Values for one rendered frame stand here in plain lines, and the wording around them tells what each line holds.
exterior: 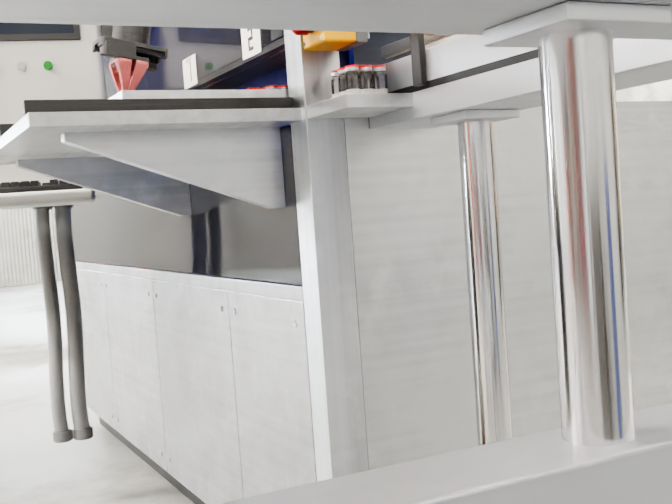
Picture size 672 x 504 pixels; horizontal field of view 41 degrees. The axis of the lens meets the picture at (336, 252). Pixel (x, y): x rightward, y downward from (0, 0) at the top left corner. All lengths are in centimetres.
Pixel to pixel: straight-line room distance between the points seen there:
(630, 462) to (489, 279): 67
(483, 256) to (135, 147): 54
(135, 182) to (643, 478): 143
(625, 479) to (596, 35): 29
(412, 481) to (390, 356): 88
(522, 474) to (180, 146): 94
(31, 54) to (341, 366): 123
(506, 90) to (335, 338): 49
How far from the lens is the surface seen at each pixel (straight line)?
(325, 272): 138
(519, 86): 112
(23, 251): 1266
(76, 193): 204
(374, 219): 142
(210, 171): 142
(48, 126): 128
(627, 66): 99
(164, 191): 192
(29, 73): 230
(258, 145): 145
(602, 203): 63
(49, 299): 238
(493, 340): 128
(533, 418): 163
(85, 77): 230
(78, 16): 55
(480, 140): 127
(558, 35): 64
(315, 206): 138
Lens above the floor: 72
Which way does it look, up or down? 3 degrees down
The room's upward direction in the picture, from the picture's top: 4 degrees counter-clockwise
